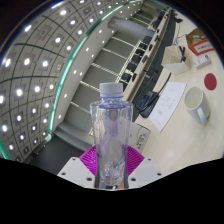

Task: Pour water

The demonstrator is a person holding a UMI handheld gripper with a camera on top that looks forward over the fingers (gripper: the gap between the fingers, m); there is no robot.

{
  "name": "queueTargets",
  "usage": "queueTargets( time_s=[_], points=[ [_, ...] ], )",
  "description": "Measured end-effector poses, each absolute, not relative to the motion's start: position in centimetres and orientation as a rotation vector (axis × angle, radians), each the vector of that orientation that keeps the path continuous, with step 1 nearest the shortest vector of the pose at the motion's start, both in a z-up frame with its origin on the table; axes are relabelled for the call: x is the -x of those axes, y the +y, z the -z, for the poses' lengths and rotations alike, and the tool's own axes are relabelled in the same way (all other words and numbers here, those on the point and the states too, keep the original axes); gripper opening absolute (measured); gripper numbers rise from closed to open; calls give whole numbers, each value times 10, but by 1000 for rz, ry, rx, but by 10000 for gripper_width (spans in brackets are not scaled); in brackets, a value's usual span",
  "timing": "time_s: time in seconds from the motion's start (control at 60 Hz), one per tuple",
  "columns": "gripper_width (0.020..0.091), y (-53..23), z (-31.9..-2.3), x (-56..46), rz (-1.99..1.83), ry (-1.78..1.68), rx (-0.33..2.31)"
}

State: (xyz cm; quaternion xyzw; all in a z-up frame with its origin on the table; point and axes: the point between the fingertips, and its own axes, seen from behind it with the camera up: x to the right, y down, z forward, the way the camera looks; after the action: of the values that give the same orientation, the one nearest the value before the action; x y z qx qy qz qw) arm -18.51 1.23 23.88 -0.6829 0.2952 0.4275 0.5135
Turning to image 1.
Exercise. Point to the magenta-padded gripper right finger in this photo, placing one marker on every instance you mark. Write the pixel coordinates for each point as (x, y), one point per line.
(146, 170)

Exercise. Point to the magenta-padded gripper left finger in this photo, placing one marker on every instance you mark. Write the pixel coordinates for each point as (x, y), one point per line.
(75, 170)

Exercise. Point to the clear plastic water bottle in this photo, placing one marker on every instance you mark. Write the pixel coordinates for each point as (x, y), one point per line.
(111, 133)

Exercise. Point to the black desk phone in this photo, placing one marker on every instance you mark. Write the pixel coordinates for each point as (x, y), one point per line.
(148, 105)

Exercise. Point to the white printed paper sheet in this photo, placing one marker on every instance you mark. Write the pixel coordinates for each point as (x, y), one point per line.
(166, 106)

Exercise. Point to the white ceramic mug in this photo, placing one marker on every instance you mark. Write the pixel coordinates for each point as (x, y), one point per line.
(196, 101)

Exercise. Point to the recessed ceiling lights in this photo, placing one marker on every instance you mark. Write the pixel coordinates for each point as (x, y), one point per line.
(36, 89)

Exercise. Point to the long curved conference desk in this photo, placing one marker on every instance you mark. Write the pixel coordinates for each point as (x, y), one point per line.
(150, 63)

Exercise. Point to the flat round red coaster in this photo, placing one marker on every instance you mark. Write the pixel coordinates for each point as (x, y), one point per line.
(210, 81)

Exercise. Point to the small open white cardboard box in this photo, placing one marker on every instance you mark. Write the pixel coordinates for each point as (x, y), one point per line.
(176, 65)

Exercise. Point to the row of black office chairs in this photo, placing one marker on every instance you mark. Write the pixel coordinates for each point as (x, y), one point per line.
(146, 41)

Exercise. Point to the open brown red-labelled cardboard box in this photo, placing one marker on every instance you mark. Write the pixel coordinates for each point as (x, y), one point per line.
(200, 46)

